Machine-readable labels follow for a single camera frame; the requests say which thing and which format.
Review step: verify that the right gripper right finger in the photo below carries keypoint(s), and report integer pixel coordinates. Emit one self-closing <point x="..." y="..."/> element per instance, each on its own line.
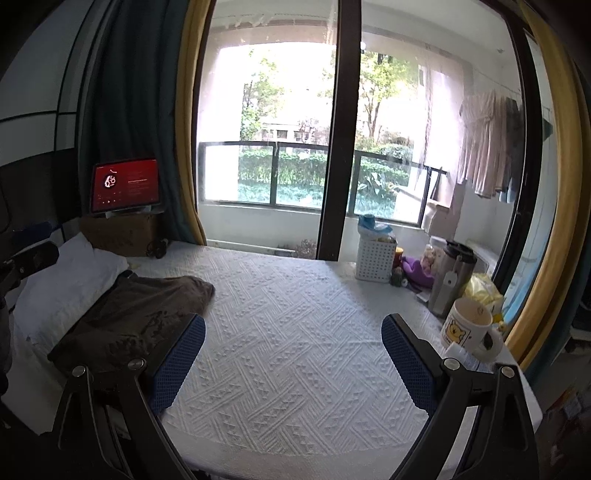
<point x="416" y="361"/>

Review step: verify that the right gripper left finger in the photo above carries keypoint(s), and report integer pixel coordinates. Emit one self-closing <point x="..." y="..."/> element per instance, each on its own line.
<point x="173" y="362"/>

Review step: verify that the dark grey t-shirt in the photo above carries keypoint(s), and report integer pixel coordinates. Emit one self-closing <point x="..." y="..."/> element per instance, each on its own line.
<point x="130" y="321"/>

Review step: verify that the white lotion tube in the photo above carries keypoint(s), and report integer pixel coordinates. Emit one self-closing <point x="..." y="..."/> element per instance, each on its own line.
<point x="467" y="360"/>

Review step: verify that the white bear mug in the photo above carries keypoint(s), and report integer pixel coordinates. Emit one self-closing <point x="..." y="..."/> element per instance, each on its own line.
<point x="470" y="325"/>

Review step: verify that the yellow plastic bag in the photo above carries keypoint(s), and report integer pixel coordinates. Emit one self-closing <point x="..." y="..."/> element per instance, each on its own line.
<point x="482" y="289"/>

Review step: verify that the purple plush toy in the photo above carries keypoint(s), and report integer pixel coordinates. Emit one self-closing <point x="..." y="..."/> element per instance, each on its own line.
<point x="416" y="274"/>

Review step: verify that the stainless steel thermos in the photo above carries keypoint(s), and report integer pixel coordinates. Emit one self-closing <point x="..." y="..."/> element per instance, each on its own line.
<point x="454" y="270"/>

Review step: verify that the white perforated basket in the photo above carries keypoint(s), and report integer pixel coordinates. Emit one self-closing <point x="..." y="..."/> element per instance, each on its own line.
<point x="374" y="260"/>

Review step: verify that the red yellow can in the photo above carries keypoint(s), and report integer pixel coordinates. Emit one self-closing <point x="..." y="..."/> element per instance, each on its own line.
<point x="398" y="254"/>

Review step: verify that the white textured bedspread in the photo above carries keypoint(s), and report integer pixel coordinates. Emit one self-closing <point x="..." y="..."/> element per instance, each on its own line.
<point x="293" y="382"/>

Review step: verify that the black headphones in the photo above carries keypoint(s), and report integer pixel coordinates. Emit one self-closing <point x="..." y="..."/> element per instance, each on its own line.
<point x="157" y="248"/>

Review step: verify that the white pillow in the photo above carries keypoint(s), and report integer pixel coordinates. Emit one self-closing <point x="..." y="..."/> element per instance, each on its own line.
<point x="54" y="299"/>

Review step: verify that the cardboard box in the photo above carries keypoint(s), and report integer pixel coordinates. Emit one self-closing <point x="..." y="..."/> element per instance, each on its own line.
<point x="124" y="235"/>

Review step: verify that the blue cloth in basket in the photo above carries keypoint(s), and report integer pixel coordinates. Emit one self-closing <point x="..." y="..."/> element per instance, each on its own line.
<point x="373" y="230"/>

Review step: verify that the dried flower plant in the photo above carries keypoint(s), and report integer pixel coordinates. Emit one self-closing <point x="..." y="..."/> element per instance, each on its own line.
<point x="307" y="249"/>

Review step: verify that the right yellow curtain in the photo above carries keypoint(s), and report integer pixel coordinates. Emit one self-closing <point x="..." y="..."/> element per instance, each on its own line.
<point x="569" y="197"/>

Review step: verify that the yellow curtain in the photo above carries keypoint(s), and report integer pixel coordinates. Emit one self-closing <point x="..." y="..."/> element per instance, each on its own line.
<point x="196" y="21"/>
<point x="569" y="197"/>

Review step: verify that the red screen tablet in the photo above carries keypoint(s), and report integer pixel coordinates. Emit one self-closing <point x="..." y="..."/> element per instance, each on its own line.
<point x="126" y="184"/>

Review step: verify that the hanging pink garment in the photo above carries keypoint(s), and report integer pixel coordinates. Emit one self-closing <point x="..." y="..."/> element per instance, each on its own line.
<point x="483" y="155"/>

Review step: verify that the balcony railing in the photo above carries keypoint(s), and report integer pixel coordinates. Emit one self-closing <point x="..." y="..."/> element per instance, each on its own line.
<point x="285" y="175"/>

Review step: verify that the hanging dark garment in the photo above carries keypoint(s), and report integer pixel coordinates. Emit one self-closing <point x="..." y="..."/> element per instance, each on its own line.
<point x="514" y="151"/>

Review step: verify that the left yellow curtain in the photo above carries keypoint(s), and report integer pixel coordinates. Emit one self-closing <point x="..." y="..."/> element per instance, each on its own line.
<point x="196" y="21"/>

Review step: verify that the dark window frame post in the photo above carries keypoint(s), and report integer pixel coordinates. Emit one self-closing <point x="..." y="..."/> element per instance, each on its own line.
<point x="342" y="134"/>

